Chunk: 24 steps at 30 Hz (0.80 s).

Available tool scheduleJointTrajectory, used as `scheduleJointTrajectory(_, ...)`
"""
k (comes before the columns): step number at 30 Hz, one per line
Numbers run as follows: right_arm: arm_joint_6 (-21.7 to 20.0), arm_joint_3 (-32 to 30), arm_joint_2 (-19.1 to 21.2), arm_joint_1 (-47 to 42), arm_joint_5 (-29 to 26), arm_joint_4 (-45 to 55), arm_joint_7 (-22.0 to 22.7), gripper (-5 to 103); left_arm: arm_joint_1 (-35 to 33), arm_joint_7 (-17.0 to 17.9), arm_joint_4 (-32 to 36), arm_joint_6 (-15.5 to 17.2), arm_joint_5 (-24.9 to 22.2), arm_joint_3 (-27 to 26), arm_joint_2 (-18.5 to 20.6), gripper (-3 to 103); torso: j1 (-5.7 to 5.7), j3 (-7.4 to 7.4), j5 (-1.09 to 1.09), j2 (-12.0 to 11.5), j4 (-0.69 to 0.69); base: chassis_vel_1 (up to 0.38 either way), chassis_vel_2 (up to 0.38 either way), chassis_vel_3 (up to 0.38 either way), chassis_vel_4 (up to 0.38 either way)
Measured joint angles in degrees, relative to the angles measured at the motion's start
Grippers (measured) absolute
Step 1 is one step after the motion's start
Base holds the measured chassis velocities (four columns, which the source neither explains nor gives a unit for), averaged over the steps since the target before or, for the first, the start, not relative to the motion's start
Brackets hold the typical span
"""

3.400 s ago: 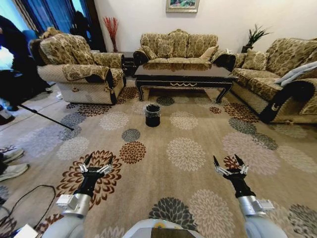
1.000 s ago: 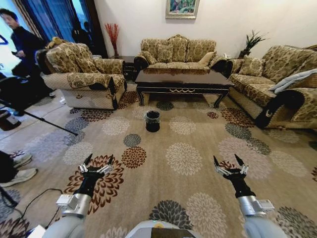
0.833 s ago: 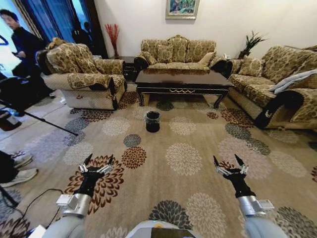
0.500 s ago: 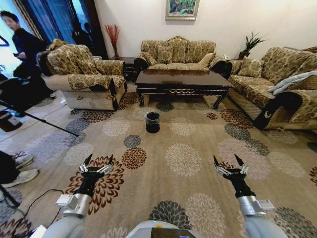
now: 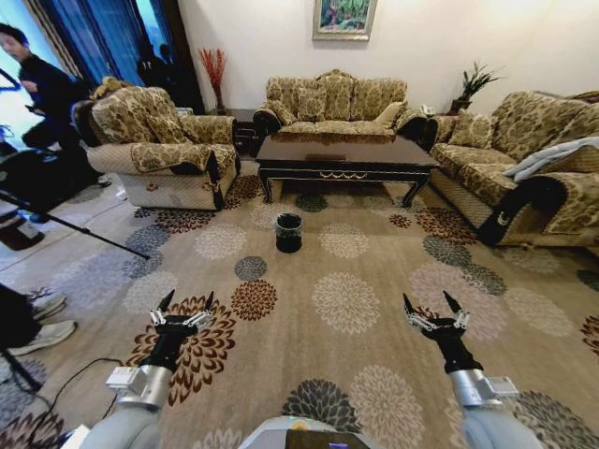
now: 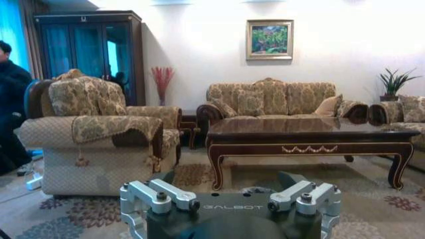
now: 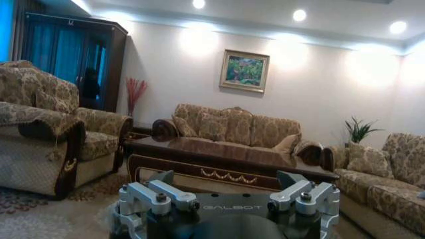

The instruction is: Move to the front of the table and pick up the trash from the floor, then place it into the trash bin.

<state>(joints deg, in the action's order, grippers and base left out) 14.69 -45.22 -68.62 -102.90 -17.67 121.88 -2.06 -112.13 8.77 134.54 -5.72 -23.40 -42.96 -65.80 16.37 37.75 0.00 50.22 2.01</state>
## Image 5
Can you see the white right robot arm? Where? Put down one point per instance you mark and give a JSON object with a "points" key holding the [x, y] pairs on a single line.
{"points": [[491, 421]]}

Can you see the framed landscape painting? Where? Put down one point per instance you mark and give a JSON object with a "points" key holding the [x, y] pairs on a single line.
{"points": [[345, 18]]}

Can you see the brown stuffed toy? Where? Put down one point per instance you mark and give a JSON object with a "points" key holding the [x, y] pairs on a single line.
{"points": [[108, 86]]}

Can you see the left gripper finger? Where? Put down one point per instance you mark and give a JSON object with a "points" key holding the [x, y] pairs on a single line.
{"points": [[161, 313], [205, 315]]}

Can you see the person's leg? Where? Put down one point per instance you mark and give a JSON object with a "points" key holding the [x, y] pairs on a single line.
{"points": [[14, 318]]}

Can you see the floral long sofa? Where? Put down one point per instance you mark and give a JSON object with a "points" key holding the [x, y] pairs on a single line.
{"points": [[529, 126]]}

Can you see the dark wooden side table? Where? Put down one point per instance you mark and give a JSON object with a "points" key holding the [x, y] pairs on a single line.
{"points": [[241, 126]]}

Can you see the floral patterned armchair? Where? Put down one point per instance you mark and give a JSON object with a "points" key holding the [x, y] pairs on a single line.
{"points": [[159, 159]]}

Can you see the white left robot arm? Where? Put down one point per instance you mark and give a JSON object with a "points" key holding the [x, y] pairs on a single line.
{"points": [[126, 421]]}

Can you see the floral two-seat sofa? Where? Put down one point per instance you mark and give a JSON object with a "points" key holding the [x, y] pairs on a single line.
{"points": [[337, 100]]}

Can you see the black tripod leg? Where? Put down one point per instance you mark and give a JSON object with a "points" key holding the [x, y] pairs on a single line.
{"points": [[18, 372], [84, 229]]}

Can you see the white robot front shell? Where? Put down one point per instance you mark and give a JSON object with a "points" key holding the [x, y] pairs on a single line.
{"points": [[267, 437]]}

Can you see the person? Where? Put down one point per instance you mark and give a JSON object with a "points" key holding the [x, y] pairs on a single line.
{"points": [[47, 89], [152, 68]]}

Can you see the blue curtain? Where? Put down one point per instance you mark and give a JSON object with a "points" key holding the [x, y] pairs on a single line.
{"points": [[93, 37]]}

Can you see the green potted plant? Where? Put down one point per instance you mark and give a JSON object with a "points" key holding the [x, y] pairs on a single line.
{"points": [[473, 84]]}

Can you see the red dried plant vase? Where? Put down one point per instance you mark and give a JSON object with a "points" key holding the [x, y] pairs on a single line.
{"points": [[214, 70]]}

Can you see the dark wooden coffee table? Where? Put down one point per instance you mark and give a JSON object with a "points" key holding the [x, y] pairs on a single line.
{"points": [[346, 152]]}

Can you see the dark wooden door frame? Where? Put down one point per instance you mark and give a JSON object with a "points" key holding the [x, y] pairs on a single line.
{"points": [[185, 51]]}

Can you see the black lined trash bin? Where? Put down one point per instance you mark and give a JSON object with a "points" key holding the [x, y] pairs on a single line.
{"points": [[288, 236]]}

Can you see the person's grey shoe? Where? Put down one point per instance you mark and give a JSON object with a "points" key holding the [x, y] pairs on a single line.
{"points": [[49, 305], [47, 334]]}

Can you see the pale blue blanket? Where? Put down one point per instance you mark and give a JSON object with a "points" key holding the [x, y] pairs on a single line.
{"points": [[543, 159]]}

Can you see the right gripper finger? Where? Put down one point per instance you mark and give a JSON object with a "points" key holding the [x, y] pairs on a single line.
{"points": [[414, 317], [459, 317]]}

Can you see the flower patterned rug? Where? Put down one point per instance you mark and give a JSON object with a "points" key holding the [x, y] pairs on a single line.
{"points": [[299, 337]]}

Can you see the small white box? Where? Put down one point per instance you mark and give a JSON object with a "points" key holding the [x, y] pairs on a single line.
{"points": [[426, 109]]}

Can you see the floral square cushion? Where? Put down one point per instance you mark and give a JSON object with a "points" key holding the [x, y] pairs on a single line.
{"points": [[166, 127], [312, 104], [471, 129], [281, 112]]}

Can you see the plain beige cushion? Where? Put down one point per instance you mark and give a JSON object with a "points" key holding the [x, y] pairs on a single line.
{"points": [[389, 113]]}

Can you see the large black case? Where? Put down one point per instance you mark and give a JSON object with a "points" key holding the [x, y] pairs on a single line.
{"points": [[42, 178]]}

